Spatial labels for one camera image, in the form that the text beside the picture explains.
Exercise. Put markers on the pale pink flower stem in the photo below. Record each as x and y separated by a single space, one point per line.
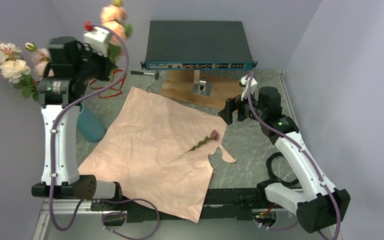
40 57

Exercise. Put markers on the small black hammer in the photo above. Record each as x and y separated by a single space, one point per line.
156 74

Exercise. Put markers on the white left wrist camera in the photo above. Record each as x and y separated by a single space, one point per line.
98 39

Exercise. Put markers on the white cream flower stem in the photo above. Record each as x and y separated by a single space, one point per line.
15 69

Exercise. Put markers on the grey network switch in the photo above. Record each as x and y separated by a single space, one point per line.
197 45

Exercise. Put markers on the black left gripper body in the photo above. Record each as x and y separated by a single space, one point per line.
92 65

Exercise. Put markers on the teal cylindrical vase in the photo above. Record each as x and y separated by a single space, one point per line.
89 125

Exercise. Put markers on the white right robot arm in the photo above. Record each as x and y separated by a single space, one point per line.
320 204

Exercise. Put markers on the peach orange flower stem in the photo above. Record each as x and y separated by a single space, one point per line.
113 16

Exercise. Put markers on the small mauve rose stem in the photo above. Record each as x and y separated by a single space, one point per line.
213 136

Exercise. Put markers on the metal stand bracket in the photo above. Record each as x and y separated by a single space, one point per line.
200 85

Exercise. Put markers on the wooden board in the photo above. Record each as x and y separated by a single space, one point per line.
180 85

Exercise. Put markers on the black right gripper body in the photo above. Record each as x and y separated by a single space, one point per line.
244 109

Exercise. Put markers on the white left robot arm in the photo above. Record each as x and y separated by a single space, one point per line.
60 94

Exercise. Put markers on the pink flower bouquet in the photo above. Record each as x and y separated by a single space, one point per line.
141 150

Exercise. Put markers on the red ribbon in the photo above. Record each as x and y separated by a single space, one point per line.
116 89

